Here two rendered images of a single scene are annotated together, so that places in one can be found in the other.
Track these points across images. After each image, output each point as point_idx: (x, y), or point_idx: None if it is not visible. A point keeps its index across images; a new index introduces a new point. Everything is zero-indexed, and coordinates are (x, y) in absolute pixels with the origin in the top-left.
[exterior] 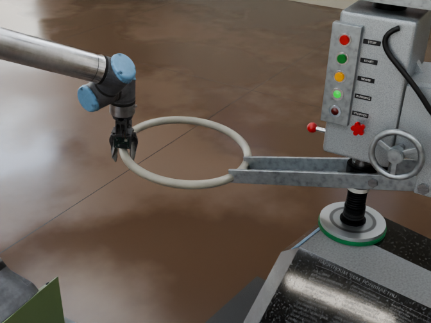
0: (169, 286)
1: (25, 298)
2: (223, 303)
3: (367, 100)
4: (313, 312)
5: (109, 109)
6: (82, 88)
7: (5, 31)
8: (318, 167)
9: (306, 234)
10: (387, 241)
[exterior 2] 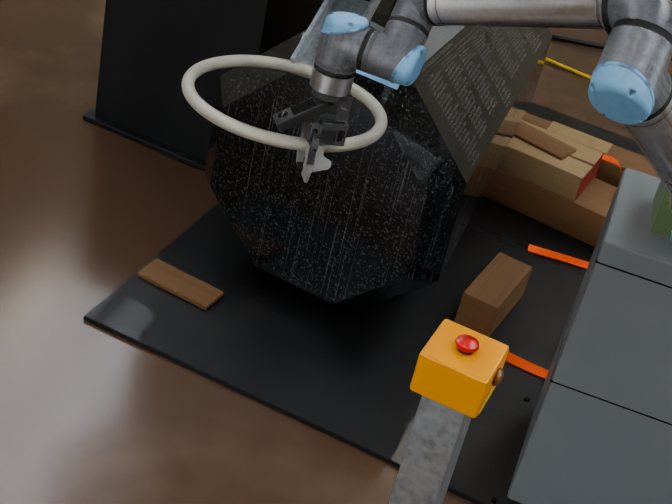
0: (122, 424)
1: None
2: (154, 358)
3: None
4: (453, 109)
5: (344, 90)
6: (420, 52)
7: None
8: (331, 4)
9: (353, 81)
10: None
